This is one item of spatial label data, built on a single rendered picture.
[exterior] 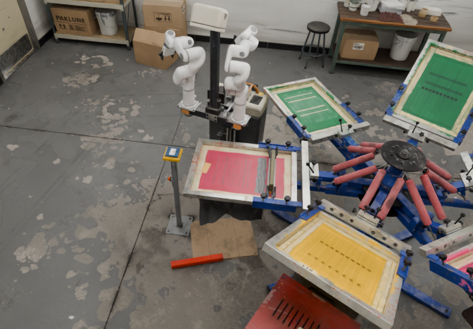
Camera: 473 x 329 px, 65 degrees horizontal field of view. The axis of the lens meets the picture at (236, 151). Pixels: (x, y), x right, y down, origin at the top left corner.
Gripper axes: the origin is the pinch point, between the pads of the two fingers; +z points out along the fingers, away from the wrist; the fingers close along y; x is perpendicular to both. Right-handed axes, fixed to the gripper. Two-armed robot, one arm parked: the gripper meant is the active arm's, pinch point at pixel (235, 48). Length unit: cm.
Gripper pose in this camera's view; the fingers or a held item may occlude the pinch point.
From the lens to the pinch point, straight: 307.3
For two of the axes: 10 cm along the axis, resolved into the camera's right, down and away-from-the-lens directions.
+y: -4.7, -8.8, 0.3
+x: -7.5, 3.7, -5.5
